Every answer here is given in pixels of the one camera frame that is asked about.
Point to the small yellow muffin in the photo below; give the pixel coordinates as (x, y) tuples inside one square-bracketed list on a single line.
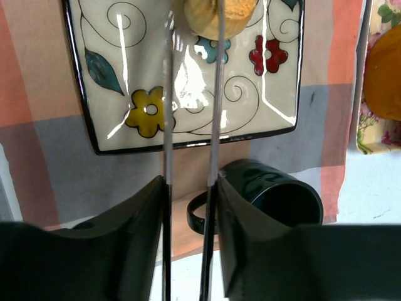
[(204, 17)]

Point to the floral serving tray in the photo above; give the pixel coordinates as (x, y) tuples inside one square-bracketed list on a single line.
[(373, 135)]

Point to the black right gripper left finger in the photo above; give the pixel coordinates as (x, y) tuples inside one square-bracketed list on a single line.
[(108, 257)]

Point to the dark green mug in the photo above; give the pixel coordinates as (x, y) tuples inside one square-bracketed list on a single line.
[(277, 194)]

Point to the square floral plate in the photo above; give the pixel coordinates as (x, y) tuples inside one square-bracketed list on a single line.
[(125, 53)]

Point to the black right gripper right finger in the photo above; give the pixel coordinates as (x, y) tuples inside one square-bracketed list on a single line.
[(262, 259)]

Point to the checkered orange placemat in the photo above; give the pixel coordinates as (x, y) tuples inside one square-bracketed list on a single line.
[(51, 176)]

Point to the sesame ring bread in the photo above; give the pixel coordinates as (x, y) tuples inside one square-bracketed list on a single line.
[(382, 76)]

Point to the metal kitchen tongs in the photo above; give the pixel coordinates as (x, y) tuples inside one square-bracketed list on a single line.
[(206, 274)]

